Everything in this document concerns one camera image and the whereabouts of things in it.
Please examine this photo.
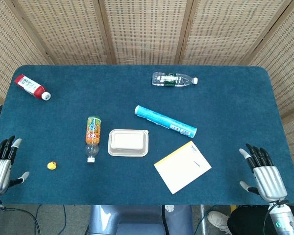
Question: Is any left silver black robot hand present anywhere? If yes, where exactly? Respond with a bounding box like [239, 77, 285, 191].
[0, 136, 30, 196]

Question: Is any thin blue floor cable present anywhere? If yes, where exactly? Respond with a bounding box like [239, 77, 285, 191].
[56, 205, 67, 235]

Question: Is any woven bamboo folding screen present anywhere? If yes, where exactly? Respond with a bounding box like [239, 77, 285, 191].
[0, 0, 294, 177]

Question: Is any blue-grey robot torso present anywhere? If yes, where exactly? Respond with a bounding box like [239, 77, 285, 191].
[87, 204, 194, 235]

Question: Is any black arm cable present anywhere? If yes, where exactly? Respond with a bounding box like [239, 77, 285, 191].
[0, 207, 42, 235]

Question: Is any silver metal table leg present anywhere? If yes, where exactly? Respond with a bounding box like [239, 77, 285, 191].
[200, 205, 208, 235]

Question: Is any white sneaker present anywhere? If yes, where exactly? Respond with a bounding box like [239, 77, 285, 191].
[207, 211, 232, 235]

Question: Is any red bottle white cap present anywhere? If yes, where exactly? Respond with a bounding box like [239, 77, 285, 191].
[14, 74, 51, 100]

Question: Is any clear water bottle green label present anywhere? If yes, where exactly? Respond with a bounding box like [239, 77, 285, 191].
[151, 71, 199, 88]

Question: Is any beige lidded food container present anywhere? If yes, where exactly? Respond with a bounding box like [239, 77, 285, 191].
[107, 129, 149, 157]

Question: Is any light blue cardboard tube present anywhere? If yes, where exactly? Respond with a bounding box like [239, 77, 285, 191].
[134, 105, 198, 138]

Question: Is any orange juice bottle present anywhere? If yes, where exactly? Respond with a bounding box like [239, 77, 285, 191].
[85, 116, 103, 163]

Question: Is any white notepad yellow edge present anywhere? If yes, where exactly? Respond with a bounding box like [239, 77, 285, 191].
[153, 141, 212, 195]

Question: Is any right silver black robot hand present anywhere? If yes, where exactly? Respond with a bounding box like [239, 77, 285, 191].
[239, 143, 289, 203]

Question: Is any blue felt table cover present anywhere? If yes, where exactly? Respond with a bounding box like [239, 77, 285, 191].
[0, 65, 294, 206]

